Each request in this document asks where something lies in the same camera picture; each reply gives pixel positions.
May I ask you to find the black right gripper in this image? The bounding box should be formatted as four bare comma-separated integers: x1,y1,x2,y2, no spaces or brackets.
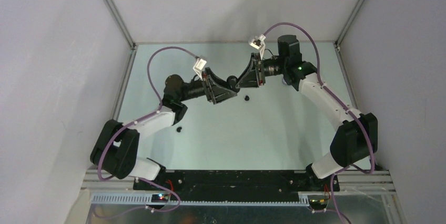
236,53,288,88

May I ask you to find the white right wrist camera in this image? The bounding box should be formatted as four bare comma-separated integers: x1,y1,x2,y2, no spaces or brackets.
248,34,266,60

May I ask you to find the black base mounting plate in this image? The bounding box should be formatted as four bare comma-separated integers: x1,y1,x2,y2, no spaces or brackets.
155,170,340,203

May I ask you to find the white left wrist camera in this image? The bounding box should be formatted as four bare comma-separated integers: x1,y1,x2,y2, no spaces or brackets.
192,57,207,80

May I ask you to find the aluminium frame post left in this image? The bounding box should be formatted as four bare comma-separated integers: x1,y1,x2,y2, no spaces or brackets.
103,0,136,49

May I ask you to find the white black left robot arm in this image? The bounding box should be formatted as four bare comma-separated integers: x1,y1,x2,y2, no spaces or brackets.
90,67,240,191

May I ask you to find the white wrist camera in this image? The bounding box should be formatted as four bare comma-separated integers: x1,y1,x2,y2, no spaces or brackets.
248,34,266,60
192,57,207,80

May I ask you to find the aluminium frame post right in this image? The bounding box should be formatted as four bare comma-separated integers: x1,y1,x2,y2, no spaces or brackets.
334,0,366,52

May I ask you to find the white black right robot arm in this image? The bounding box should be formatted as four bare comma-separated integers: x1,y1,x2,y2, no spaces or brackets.
236,35,378,191

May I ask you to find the aluminium frame post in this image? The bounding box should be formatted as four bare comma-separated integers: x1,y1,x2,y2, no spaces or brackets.
103,0,136,49
334,0,366,52

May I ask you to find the grey slotted cable duct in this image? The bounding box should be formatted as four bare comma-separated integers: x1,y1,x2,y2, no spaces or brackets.
90,193,310,206

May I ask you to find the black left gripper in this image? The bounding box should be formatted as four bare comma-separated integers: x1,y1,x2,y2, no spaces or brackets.
178,68,237,105

